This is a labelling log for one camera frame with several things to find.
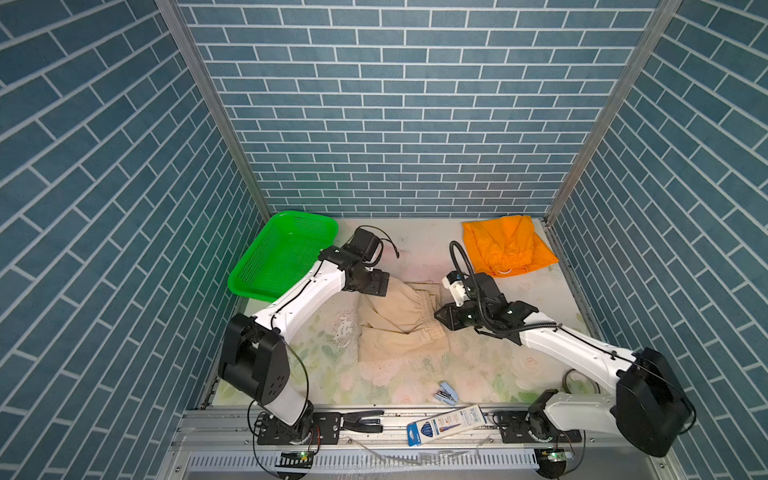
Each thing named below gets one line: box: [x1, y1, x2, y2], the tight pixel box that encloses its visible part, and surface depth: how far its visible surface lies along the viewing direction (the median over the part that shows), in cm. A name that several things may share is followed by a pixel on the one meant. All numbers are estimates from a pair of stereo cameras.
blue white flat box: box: [406, 404, 488, 447], surface depth 75 cm
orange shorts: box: [461, 215, 560, 278], surface depth 110 cm
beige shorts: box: [357, 277, 450, 363], surface depth 88 cm
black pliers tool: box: [340, 410, 384, 433], surface depth 75 cm
